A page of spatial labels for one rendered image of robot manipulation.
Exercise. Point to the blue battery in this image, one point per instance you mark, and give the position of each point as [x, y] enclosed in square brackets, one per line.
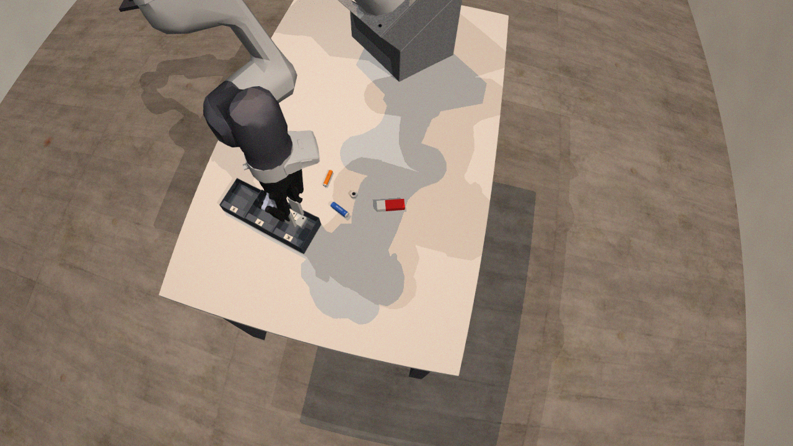
[339, 209]

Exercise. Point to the dark grey rack of three bins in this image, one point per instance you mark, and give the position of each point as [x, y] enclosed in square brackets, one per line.
[242, 195]

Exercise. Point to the red and white eraser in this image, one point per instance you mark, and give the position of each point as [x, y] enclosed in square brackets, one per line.
[390, 205]

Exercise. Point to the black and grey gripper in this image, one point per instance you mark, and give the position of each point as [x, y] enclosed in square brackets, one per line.
[279, 192]

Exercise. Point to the white domino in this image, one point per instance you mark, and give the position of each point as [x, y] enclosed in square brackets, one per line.
[298, 218]

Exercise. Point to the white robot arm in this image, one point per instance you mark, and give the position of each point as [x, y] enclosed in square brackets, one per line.
[244, 110]

